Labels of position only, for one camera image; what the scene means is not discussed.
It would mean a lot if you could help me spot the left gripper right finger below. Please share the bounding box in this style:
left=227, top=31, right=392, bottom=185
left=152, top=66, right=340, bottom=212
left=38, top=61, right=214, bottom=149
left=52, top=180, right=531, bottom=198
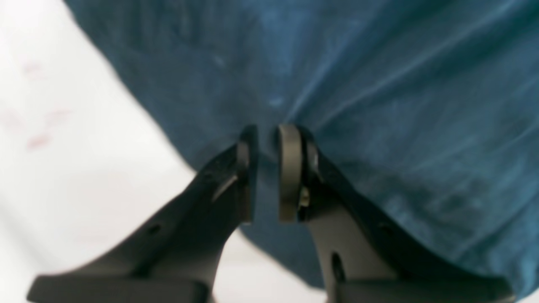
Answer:
left=278, top=125, right=516, bottom=303

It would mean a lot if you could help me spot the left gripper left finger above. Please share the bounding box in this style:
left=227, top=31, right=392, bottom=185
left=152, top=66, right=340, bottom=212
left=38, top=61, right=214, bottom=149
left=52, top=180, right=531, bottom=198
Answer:
left=27, top=126, right=258, bottom=303

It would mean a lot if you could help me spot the dark navy t-shirt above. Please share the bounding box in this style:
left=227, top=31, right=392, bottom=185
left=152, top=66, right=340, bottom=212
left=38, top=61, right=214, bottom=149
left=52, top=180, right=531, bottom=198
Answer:
left=65, top=0, right=539, bottom=299

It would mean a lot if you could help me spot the red tape rectangle marking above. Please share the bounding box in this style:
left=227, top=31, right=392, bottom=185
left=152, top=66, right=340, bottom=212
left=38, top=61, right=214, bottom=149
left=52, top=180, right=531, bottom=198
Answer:
left=1, top=58, right=72, bottom=152

